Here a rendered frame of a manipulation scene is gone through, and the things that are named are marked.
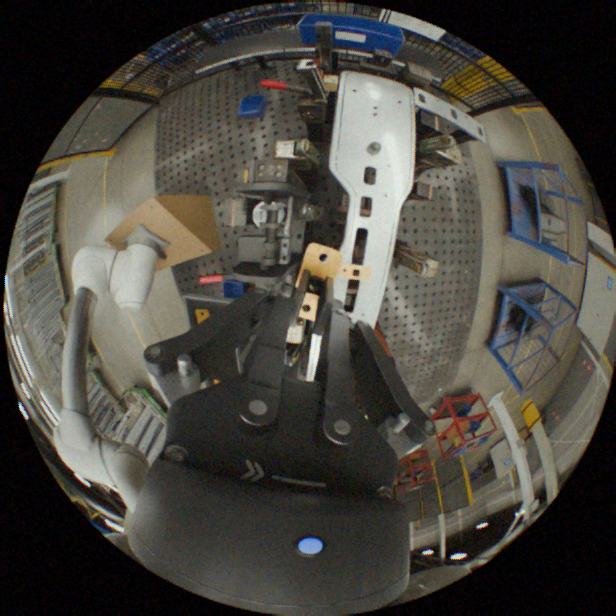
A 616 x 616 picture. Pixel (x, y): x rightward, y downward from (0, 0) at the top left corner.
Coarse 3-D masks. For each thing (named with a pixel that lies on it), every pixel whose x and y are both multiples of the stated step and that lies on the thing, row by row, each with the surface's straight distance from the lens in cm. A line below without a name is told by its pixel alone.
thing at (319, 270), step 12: (312, 252) 21; (324, 252) 21; (336, 252) 21; (312, 264) 22; (324, 264) 22; (336, 264) 22; (300, 276) 22; (312, 276) 22; (324, 276) 22; (336, 276) 22; (312, 288) 22; (312, 300) 23; (300, 312) 24; (312, 312) 24
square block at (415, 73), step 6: (408, 66) 78; (414, 66) 79; (402, 72) 84; (408, 72) 76; (414, 72) 76; (420, 72) 78; (426, 72) 80; (402, 78) 82; (408, 78) 78; (414, 78) 77; (420, 78) 77; (426, 78) 77; (408, 84) 81; (414, 84) 81; (420, 84) 80; (426, 84) 79
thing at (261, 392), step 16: (288, 288) 14; (288, 304) 13; (272, 320) 11; (288, 320) 12; (272, 336) 10; (256, 352) 8; (272, 352) 8; (256, 368) 7; (272, 368) 8; (256, 384) 7; (272, 384) 7; (240, 400) 6; (256, 400) 6; (272, 400) 6; (240, 416) 6; (256, 416) 6; (272, 416) 6; (256, 432) 6
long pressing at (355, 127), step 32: (352, 96) 65; (384, 96) 68; (352, 128) 58; (384, 128) 60; (352, 160) 55; (384, 160) 56; (352, 192) 52; (384, 192) 55; (352, 224) 52; (384, 224) 54; (352, 256) 54; (384, 256) 55; (384, 288) 59; (352, 320) 61
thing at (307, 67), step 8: (304, 64) 45; (312, 64) 46; (320, 64) 44; (328, 64) 45; (304, 72) 45; (312, 72) 45; (312, 80) 47; (320, 80) 51; (312, 88) 50; (320, 88) 50; (320, 96) 53
